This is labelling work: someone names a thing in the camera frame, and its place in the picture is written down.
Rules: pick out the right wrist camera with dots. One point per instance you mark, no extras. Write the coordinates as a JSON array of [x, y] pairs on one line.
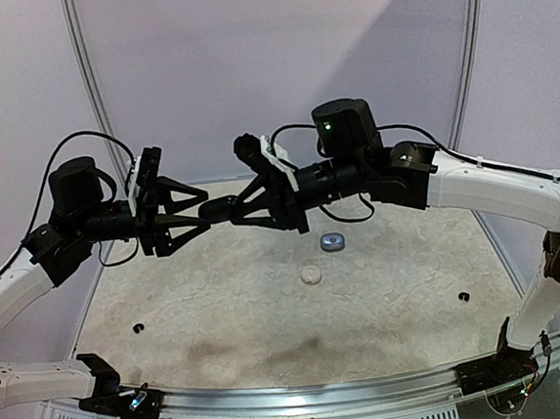
[[271, 163]]

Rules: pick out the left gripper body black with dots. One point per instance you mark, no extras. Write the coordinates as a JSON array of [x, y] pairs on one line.
[[148, 199]]

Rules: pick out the pink earbud charging case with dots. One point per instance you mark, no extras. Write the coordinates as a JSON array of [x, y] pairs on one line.
[[311, 275]]

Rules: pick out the black clip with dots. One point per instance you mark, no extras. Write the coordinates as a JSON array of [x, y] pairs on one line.
[[138, 328], [462, 296]]

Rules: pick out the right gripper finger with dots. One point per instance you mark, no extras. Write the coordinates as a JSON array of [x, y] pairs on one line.
[[256, 184], [255, 214]]

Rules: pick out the black clip left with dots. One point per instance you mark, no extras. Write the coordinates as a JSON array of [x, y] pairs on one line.
[[138, 328]]

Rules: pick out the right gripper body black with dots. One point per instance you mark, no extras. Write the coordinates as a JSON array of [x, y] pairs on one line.
[[286, 195]]

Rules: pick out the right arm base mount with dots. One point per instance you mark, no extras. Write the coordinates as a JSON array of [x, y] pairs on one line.
[[503, 366]]

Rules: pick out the aluminium front rail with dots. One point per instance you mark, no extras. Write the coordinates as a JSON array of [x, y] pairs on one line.
[[428, 394]]

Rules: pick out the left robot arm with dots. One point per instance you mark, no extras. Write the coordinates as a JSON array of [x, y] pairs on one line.
[[86, 211]]

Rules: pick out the black clip right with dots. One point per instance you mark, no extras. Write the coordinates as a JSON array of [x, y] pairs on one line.
[[462, 296]]

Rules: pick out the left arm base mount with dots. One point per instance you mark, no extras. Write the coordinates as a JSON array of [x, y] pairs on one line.
[[110, 398]]

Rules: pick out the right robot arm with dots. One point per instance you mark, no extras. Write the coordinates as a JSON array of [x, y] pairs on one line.
[[411, 174]]

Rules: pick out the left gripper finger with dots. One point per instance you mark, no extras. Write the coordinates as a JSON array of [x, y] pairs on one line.
[[175, 197], [177, 231]]

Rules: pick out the black earbud case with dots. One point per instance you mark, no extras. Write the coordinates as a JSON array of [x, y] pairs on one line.
[[218, 210]]

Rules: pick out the purple earbud charging case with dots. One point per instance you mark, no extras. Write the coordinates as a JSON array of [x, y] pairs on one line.
[[332, 242]]

